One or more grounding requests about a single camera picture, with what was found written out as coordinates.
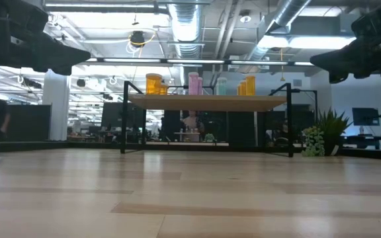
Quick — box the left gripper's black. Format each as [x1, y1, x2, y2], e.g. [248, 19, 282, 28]
[0, 0, 91, 77]

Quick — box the green medicine bottle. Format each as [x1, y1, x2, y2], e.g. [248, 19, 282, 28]
[216, 77, 228, 97]

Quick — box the wooden shelf with black legs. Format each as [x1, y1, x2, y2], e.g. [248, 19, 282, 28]
[120, 80, 294, 158]

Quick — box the black desk monitor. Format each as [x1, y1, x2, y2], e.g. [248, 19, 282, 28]
[351, 107, 380, 126]

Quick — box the green potted artificial plant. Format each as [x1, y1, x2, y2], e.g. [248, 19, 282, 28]
[301, 108, 353, 157]

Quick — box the dark office partition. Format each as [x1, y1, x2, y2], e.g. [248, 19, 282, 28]
[0, 104, 52, 141]

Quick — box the dark office desk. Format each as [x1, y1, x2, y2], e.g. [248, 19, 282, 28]
[341, 134, 381, 149]

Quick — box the black ceiling device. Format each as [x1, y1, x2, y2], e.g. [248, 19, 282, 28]
[130, 30, 146, 47]

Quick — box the silver ventilation duct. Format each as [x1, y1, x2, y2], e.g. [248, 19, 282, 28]
[169, 3, 208, 87]
[243, 0, 312, 63]

